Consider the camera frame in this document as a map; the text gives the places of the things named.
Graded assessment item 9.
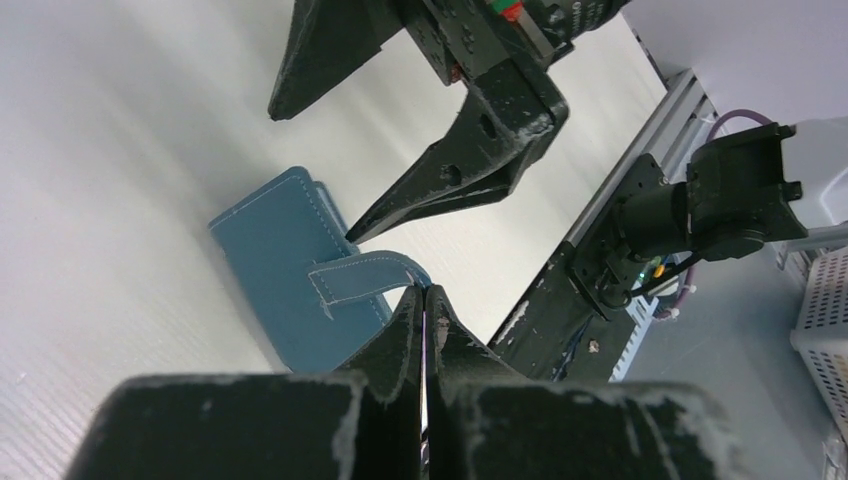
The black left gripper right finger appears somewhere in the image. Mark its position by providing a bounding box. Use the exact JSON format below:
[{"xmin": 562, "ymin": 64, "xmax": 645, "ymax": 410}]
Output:
[{"xmin": 423, "ymin": 285, "xmax": 751, "ymax": 479}]

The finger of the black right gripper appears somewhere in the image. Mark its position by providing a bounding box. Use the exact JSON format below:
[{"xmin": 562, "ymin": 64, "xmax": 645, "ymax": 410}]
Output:
[
  {"xmin": 346, "ymin": 60, "xmax": 569, "ymax": 243},
  {"xmin": 268, "ymin": 0, "xmax": 403, "ymax": 121}
]

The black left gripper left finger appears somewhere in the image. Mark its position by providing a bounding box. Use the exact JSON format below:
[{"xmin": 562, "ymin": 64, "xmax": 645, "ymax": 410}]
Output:
[{"xmin": 66, "ymin": 287, "xmax": 424, "ymax": 479}]

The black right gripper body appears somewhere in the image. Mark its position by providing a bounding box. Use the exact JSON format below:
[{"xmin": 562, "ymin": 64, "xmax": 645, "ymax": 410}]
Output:
[{"xmin": 391, "ymin": 0, "xmax": 627, "ymax": 83}]

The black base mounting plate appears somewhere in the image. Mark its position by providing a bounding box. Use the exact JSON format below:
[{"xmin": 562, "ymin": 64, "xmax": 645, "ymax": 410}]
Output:
[{"xmin": 488, "ymin": 154, "xmax": 664, "ymax": 381}]

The white perforated basket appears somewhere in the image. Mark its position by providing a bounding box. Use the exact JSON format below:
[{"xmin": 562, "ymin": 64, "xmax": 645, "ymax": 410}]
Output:
[{"xmin": 790, "ymin": 248, "xmax": 847, "ymax": 438}]

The white slotted cable duct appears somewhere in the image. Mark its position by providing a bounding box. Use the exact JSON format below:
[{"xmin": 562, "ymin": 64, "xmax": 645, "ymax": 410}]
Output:
[{"xmin": 609, "ymin": 297, "xmax": 660, "ymax": 382}]

